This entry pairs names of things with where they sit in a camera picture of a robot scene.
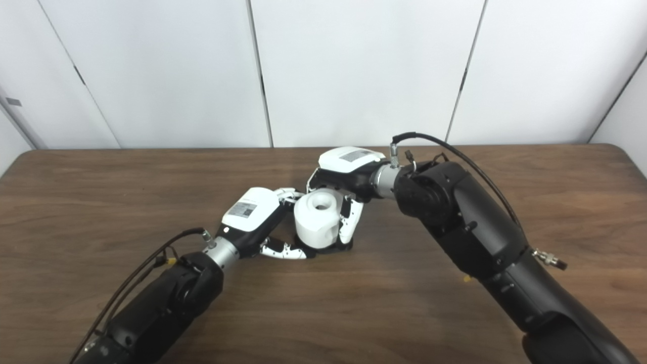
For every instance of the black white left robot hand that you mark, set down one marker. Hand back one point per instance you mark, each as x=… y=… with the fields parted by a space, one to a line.
x=252 y=212

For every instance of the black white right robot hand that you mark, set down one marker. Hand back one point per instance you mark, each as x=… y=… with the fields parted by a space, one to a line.
x=349 y=167

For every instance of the round white plastic piece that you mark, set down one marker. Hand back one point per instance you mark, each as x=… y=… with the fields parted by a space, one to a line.
x=316 y=225

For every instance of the black flanged holder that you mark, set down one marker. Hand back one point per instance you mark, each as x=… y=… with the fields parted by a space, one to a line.
x=333 y=248

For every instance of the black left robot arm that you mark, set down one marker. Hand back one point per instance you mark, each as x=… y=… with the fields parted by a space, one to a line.
x=162 y=308

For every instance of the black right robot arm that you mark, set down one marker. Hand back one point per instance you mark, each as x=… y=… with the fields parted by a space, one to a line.
x=480 y=227

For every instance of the small grey wall label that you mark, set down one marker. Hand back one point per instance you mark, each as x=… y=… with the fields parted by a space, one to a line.
x=13 y=101

